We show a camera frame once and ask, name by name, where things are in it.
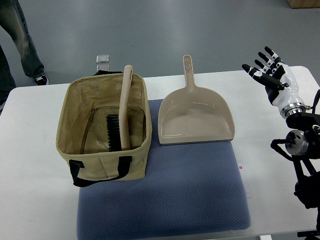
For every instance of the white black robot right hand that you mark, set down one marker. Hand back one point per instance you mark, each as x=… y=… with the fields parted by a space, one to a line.
x=279 y=82

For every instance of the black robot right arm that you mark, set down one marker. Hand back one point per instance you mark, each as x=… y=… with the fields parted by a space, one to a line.
x=300 y=146

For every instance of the clear floor plate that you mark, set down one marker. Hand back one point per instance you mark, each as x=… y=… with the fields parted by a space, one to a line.
x=103 y=67
x=102 y=58

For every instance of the cardboard box corner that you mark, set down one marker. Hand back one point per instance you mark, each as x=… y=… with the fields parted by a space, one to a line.
x=304 y=4

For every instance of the person in jeans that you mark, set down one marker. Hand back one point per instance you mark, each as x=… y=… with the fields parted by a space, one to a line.
x=13 y=21

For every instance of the pink hand broom black bristles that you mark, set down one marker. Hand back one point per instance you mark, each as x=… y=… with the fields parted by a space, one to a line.
x=117 y=124

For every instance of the blue quilted cushion mat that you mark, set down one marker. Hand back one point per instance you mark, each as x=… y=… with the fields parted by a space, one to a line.
x=188 y=189

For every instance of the yellow fabric bag black handles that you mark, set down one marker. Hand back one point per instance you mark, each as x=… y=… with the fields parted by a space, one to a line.
x=82 y=135

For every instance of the pink plastic dustpan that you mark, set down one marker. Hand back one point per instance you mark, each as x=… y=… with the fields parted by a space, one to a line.
x=194 y=114

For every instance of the clear floor plate lower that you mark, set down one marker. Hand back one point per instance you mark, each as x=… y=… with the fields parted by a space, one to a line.
x=103 y=67

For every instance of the clear floor plate upper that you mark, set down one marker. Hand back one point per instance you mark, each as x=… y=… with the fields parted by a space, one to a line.
x=102 y=58

